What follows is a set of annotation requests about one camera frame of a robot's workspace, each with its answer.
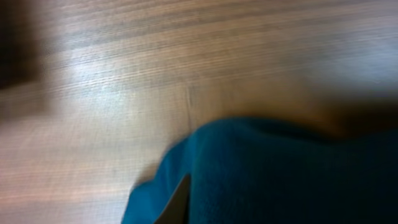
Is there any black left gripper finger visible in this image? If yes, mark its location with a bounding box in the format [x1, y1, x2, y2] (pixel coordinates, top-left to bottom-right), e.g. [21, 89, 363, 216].
[154, 174, 191, 224]

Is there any blue t-shirt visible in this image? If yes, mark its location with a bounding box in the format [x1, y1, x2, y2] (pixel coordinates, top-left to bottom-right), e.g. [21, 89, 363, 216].
[122, 118, 397, 223]

